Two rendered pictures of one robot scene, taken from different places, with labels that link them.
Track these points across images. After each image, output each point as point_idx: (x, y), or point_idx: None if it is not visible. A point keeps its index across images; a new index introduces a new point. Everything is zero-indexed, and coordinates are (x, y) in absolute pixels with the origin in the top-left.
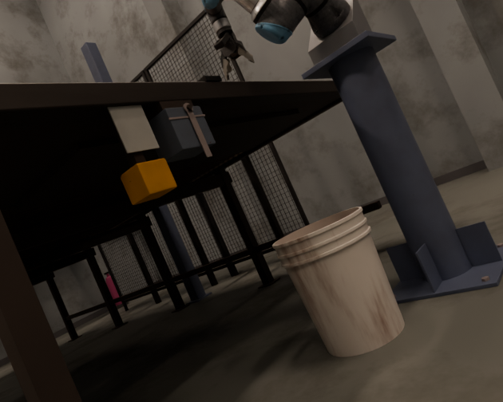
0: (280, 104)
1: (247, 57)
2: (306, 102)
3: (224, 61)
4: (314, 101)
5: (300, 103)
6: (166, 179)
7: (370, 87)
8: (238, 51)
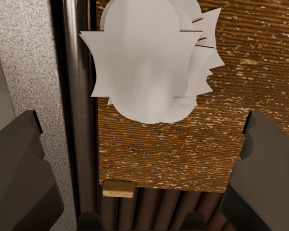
0: (95, 81)
1: (20, 121)
2: (97, 175)
3: (286, 201)
4: (97, 196)
5: (98, 157)
6: None
7: None
8: (26, 207)
